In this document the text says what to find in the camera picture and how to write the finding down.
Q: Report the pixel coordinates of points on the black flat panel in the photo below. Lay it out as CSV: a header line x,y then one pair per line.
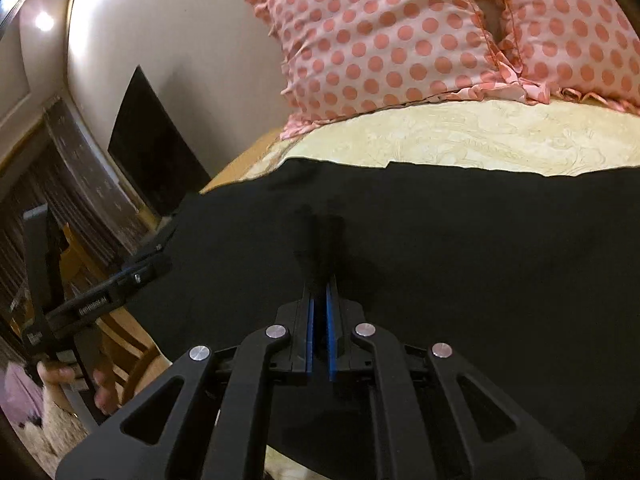
x,y
150,150

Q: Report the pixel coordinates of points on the cream patterned bed sheet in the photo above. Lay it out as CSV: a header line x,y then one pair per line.
x,y
475,135

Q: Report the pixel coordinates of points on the wooden bed frame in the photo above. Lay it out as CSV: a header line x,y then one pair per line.
x,y
245,160

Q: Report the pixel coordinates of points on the cream fluffy rug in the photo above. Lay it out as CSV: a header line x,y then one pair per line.
x,y
47,435

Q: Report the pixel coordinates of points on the pink polka dot pillow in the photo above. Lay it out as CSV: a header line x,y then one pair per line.
x,y
570,30
380,45

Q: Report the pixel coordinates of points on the pink cloth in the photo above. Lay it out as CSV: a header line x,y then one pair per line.
x,y
20,395

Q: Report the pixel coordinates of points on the person's left hand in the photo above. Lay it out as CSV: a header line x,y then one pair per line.
x,y
106,385

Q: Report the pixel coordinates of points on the ceiling light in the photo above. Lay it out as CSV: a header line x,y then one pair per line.
x,y
44,21

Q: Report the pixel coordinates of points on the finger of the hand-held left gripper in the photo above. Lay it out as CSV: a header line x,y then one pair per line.
x,y
150,270
157,244

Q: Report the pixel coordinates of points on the brown patterned cloth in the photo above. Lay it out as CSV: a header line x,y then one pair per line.
x,y
85,160

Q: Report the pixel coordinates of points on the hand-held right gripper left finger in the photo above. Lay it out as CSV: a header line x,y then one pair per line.
x,y
311,332

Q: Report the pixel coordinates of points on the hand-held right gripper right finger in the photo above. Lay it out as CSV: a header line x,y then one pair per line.
x,y
330,332

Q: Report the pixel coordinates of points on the black pants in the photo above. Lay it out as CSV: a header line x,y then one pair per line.
x,y
450,270

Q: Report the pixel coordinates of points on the wooden chair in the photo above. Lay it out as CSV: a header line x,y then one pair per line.
x,y
125,330

